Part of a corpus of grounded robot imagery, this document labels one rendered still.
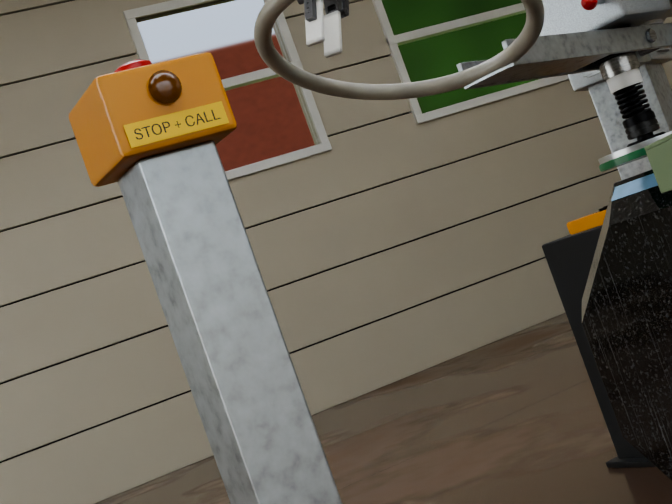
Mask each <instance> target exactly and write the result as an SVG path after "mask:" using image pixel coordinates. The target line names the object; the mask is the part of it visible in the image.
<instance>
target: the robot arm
mask: <svg viewBox="0 0 672 504"><path fill-rule="evenodd" d="M323 1H324V7H325V13H326V15H324V14H323ZM297 2H298V3H299V4H300V5H301V4H304V12H305V28H306V45H307V46H308V47H310V46H313V45H315V44H318V43H321V42H323V41H324V57H326V58H329V57H332V56H335V55H337V54H340V53H342V52H343V51H342V33H341V18H344V17H347V16H349V0H297Z"/></svg>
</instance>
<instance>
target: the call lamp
mask: <svg viewBox="0 0 672 504"><path fill-rule="evenodd" d="M148 89H149V92H150V94H151V96H152V97H153V98H154V99H155V100H156V101H158V102H160V103H164V104H169V103H173V102H175V101H176V100H177V99H178V98H179V97H180V95H181V92H182V85H181V82H180V80H179V78H178V77H177V76H176V75H175V74H174V73H172V72H170V71H168V70H160V71H157V72H155V73H154V74H152V76H151V77H150V79H149V82H148Z"/></svg>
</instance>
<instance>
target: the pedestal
mask: <svg viewBox="0 0 672 504"><path fill-rule="evenodd" d="M601 229H602V225H601V226H597V227H594V228H591V229H588V230H585V231H582V232H579V233H576V234H572V235H571V234H570V235H567V236H565V237H562V238H559V239H557V240H554V241H551V242H549V243H546V244H543V245H542V249H543V252H544V254H545V257H546V260H547V263H548V265H549V268H550V271H551V274H552V276H553V279H554V282H555V285H556V288H557V290H558V293H559V296H560V299H561V301H562V304H563V307H564V310H565V312H566V315H567V318H568V321H569V323H570V326H571V329H572V332H573V334H574V337H575V340H576V343H577V345H578V348H579V351H580V354H581V356H582V359H583V362H584V365H585V367H586V370H587V373H588V376H589V378H590V381H591V384H592V387H593V389H594V392H595V395H596V398H597V400H598V403H599V406H600V409H601V411H602V414H603V417H604V420H605V422H606V425H607V428H608V431H609V433H610V436H611V439H612V442H613V444H614V447H615V450H616V453H617V455H618V456H617V457H615V458H613V459H611V460H609V461H607V462H606V466H607V468H628V467H656V466H655V465H654V464H653V463H651V462H650V461H649V460H648V459H647V458H646V457H645V456H643V455H642V454H641V453H640V452H639V451H638V450H637V449H636V448H634V447H633V446H632V445H631V444H630V443H629V442H628V441H627V440H625V439H624V438H623V436H622V433H621V430H620V427H619V425H618V422H617V419H616V416H615V414H614V411H613V408H612V405H611V403H610V400H609V397H608V394H607V392H606V389H605V386H604V383H603V381H602V378H601V375H600V372H599V370H598V367H597V364H596V361H595V359H594V356H593V353H592V350H591V348H590V345H589V342H588V339H587V337H586V334H585V331H584V328H583V326H582V297H583V294H584V290H585V287H586V283H587V279H588V276H589V272H590V268H591V265H592V261H593V258H594V254H595V250H596V247H597V243H598V239H599V236H600V232H601Z"/></svg>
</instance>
